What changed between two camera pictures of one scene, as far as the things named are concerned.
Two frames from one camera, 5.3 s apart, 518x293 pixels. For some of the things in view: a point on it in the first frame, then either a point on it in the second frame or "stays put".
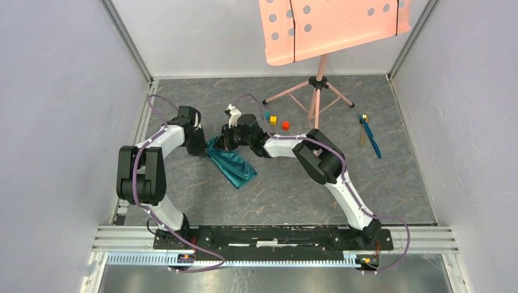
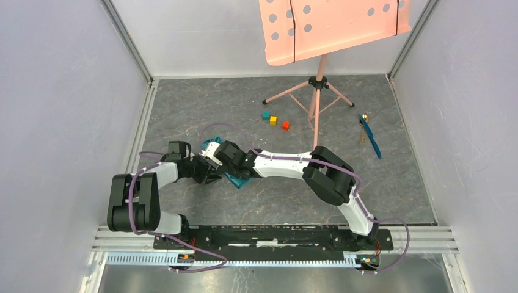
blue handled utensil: x=370 y=136 stays put
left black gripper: x=200 y=151 -> x=208 y=172
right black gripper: x=223 y=141 -> x=225 y=168
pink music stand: x=295 y=30 stays put
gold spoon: x=364 y=116 stays put
